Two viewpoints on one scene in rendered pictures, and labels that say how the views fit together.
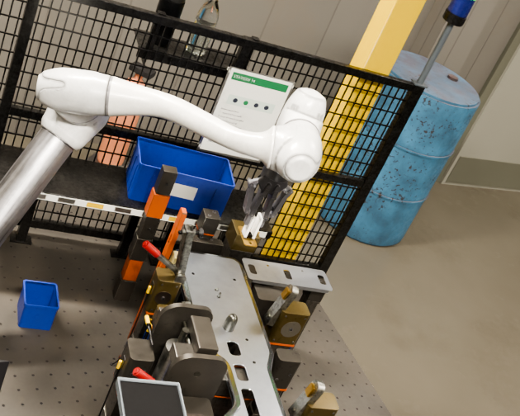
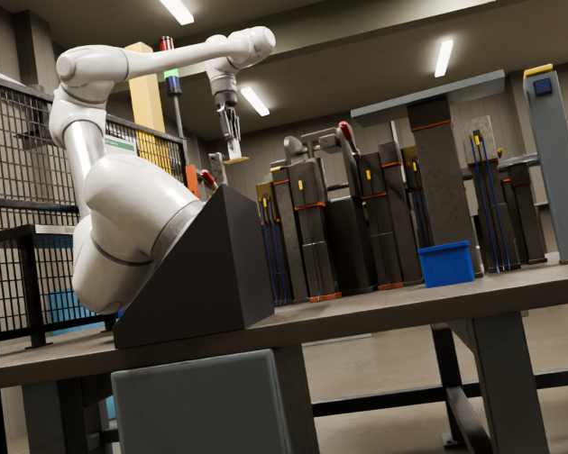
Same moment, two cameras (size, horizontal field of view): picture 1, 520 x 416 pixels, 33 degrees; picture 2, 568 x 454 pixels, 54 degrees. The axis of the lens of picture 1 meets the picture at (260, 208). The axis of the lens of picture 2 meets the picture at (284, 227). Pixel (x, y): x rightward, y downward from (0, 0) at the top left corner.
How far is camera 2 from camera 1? 2.13 m
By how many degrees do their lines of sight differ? 53
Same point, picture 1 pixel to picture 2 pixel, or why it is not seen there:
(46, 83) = (76, 53)
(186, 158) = not seen: hidden behind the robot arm
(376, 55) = (156, 123)
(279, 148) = (250, 33)
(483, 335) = not seen: hidden behind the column
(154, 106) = (151, 58)
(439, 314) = not seen: hidden behind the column
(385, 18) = (146, 99)
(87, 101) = (115, 57)
